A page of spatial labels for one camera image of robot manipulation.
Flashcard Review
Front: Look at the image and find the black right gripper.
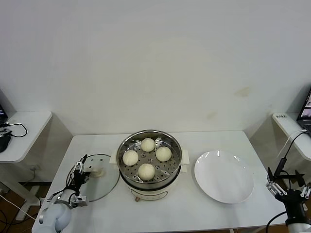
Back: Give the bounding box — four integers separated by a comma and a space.
266, 166, 311, 220

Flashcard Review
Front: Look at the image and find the black laptop beside mouse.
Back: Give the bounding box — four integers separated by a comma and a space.
0, 89, 9, 127

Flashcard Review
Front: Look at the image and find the black cable with adapter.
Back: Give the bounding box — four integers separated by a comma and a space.
274, 133, 311, 195

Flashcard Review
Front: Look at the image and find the white hanging cable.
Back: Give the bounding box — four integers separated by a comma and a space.
276, 129, 307, 159

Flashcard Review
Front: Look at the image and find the black looped desk cable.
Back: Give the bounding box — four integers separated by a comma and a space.
0, 122, 28, 139

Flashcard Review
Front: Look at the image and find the white steamed baozi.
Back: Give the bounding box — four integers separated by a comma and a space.
155, 147, 173, 162
122, 150, 139, 166
138, 163, 156, 181
140, 137, 156, 152

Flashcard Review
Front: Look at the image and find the stainless steel steamer basket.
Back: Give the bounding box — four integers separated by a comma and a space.
116, 130, 182, 184

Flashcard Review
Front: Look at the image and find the steel steamer pot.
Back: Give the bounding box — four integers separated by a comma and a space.
109, 148, 190, 202

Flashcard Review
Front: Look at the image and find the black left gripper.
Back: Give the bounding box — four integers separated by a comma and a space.
71, 154, 94, 193

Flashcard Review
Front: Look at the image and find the black metal floor bar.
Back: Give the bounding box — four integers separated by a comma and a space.
273, 173, 306, 182

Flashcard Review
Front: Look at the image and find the white side table with mouse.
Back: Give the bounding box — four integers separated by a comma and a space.
0, 111, 53, 221

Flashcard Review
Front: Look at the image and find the black computer mouse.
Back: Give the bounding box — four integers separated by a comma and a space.
0, 134, 12, 153

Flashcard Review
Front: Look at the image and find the white floor cable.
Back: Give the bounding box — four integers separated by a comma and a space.
0, 194, 37, 218

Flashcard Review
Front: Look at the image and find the black laptop with white cable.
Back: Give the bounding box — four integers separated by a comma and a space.
296, 84, 311, 133

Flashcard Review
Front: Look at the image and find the white round plate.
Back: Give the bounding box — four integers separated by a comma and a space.
194, 150, 255, 204

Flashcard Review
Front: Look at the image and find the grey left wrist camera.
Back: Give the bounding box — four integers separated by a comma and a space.
71, 195, 88, 207

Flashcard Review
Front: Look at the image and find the round glass pot lid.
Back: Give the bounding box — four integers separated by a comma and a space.
65, 154, 121, 204

